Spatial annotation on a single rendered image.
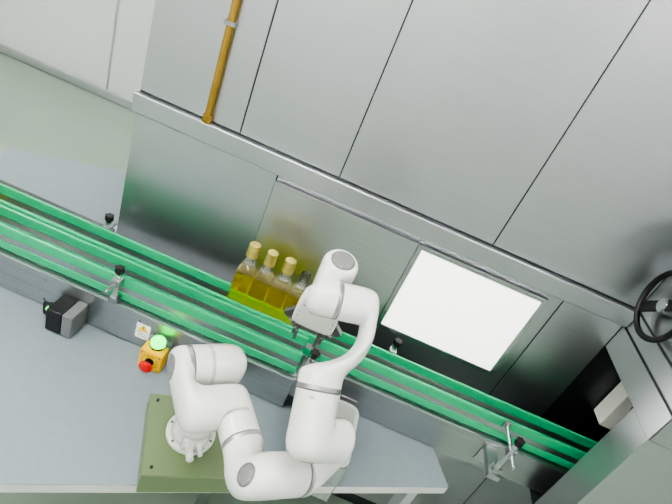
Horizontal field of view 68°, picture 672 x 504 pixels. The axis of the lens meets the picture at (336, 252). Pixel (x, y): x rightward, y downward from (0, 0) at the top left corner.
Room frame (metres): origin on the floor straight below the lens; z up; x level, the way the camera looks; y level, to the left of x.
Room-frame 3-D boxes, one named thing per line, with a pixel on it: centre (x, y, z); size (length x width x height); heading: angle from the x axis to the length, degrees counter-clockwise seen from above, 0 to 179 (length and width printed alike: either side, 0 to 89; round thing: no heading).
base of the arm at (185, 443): (0.81, 0.14, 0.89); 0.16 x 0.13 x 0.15; 29
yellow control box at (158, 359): (1.03, 0.36, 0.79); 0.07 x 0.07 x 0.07; 1
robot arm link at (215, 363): (0.82, 0.14, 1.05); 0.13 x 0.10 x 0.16; 128
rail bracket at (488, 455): (1.12, -0.70, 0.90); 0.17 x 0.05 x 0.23; 1
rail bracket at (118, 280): (1.05, 0.53, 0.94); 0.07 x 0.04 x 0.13; 1
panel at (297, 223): (1.37, -0.20, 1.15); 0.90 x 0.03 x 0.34; 91
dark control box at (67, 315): (1.02, 0.65, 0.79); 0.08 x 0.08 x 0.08; 1
